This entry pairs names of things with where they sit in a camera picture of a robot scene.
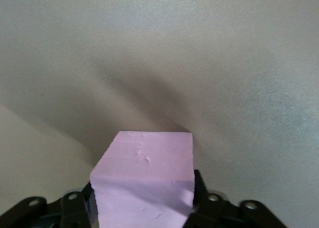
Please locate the brown table cover sheet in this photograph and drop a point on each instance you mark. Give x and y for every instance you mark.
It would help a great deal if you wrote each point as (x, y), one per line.
(159, 38)

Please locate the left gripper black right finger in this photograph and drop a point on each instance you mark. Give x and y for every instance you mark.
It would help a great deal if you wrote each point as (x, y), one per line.
(224, 213)

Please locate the pink foam cube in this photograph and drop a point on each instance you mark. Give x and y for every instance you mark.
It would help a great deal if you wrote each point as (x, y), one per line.
(144, 175)

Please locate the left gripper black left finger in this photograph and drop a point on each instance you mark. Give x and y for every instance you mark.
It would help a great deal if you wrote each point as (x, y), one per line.
(49, 213)

